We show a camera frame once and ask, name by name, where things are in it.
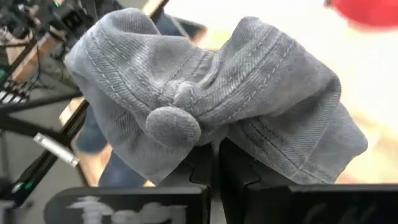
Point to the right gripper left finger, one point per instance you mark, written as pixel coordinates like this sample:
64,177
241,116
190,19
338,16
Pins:
199,202

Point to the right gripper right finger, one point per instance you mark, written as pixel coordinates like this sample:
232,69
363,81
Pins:
280,205

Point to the grey denim baseball cap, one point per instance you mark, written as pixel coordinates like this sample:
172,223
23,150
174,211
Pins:
248,93

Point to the silver metal bar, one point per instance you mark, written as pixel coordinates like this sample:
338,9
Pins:
56,150

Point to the red desk lamp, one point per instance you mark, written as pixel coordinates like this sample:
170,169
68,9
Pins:
367,12

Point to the black left table frame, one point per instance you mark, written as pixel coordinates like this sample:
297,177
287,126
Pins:
74,123

